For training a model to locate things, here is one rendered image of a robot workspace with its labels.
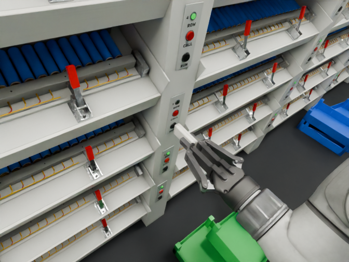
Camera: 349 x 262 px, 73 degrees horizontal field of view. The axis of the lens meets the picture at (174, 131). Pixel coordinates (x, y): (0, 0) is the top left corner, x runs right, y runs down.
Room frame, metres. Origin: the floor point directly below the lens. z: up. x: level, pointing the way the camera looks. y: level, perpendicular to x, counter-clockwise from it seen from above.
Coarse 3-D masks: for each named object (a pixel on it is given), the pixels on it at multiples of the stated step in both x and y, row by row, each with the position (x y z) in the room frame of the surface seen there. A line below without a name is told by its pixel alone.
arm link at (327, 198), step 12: (336, 168) 0.28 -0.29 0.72; (348, 168) 0.25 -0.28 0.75; (324, 180) 0.26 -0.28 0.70; (336, 180) 0.24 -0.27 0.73; (348, 180) 0.23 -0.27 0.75; (324, 192) 0.23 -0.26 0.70; (336, 192) 0.22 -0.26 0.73; (348, 192) 0.21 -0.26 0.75; (312, 204) 0.22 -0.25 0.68; (324, 204) 0.21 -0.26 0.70; (336, 204) 0.20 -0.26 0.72; (348, 204) 0.19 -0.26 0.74; (336, 216) 0.19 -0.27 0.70; (348, 216) 0.18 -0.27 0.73; (348, 228) 0.18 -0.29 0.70
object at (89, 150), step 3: (87, 147) 0.29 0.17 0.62; (90, 147) 0.29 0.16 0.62; (87, 150) 0.28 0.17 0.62; (90, 150) 0.29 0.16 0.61; (87, 153) 0.28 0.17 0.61; (90, 153) 0.28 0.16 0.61; (87, 156) 0.28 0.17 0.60; (90, 156) 0.28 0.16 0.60; (93, 156) 0.29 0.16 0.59; (90, 159) 0.28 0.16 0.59; (93, 159) 0.28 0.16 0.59; (90, 162) 0.28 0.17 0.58; (93, 162) 0.28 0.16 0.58; (93, 165) 0.28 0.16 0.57; (93, 168) 0.28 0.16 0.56; (96, 168) 0.28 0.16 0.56
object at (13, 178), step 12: (108, 132) 0.37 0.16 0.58; (120, 132) 0.38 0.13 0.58; (84, 144) 0.32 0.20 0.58; (96, 144) 0.33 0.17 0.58; (60, 156) 0.28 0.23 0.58; (72, 156) 0.29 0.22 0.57; (24, 168) 0.23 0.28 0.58; (36, 168) 0.24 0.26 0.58; (48, 168) 0.26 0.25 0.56; (0, 180) 0.20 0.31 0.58; (12, 180) 0.21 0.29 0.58
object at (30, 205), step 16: (144, 128) 0.42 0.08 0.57; (112, 144) 0.36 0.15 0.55; (128, 144) 0.38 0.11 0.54; (144, 144) 0.39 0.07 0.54; (80, 160) 0.30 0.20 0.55; (96, 160) 0.31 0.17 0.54; (112, 160) 0.32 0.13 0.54; (128, 160) 0.34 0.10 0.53; (64, 176) 0.26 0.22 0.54; (80, 176) 0.27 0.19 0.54; (112, 176) 0.31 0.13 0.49; (0, 192) 0.19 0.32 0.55; (16, 192) 0.20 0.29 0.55; (32, 192) 0.21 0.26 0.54; (48, 192) 0.21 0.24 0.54; (64, 192) 0.22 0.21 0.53; (80, 192) 0.24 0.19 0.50; (0, 208) 0.16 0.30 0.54; (16, 208) 0.17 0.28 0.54; (32, 208) 0.18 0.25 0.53; (48, 208) 0.19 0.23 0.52; (0, 224) 0.14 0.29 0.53; (16, 224) 0.14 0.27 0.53
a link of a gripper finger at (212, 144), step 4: (208, 140) 0.38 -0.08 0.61; (208, 144) 0.37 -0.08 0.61; (212, 144) 0.37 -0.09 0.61; (216, 144) 0.37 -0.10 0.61; (212, 148) 0.37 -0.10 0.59; (216, 148) 0.36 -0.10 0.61; (220, 148) 0.36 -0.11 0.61; (216, 152) 0.36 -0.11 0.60; (220, 152) 0.35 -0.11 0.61; (224, 152) 0.35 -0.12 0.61; (228, 152) 0.36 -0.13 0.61; (220, 156) 0.35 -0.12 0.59; (224, 156) 0.35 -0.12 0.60; (228, 156) 0.34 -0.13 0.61; (232, 156) 0.35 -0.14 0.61; (236, 156) 0.35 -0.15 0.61; (224, 160) 0.35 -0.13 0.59; (228, 160) 0.34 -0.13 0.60; (232, 160) 0.34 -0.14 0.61; (240, 160) 0.34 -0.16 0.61
